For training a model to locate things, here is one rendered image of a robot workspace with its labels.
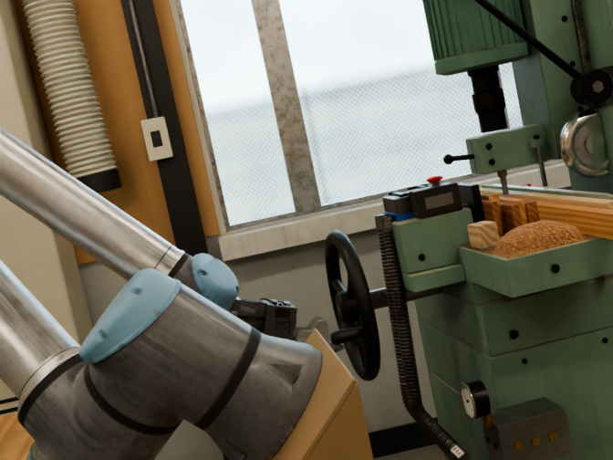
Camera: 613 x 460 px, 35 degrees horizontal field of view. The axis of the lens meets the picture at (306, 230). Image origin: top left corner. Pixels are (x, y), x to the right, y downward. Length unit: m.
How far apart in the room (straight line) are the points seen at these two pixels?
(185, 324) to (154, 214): 1.96
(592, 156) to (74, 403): 1.01
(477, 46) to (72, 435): 0.98
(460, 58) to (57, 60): 1.55
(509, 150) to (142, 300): 0.88
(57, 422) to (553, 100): 1.06
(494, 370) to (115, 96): 1.85
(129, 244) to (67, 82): 1.59
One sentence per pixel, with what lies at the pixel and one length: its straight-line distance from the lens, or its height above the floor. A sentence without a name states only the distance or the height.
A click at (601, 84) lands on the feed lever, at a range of 1.79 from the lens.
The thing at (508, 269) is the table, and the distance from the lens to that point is 1.49.
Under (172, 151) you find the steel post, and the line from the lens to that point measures 3.09.
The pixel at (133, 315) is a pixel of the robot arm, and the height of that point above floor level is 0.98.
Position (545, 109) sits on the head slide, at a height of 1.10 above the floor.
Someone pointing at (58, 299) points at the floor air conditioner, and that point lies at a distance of 2.95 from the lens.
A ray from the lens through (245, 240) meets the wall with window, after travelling 3.13.
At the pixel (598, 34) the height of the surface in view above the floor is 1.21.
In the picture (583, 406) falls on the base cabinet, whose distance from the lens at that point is 1.77.
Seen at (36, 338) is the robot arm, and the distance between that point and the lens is 1.40.
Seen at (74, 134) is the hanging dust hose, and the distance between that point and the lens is 3.02.
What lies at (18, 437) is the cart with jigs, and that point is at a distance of 2.62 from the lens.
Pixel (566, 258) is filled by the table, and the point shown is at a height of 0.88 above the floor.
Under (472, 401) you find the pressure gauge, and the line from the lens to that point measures 1.61.
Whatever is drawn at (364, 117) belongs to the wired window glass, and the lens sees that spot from 3.28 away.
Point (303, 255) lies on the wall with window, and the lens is 3.20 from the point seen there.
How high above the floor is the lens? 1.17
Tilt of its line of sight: 6 degrees down
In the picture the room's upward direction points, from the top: 12 degrees counter-clockwise
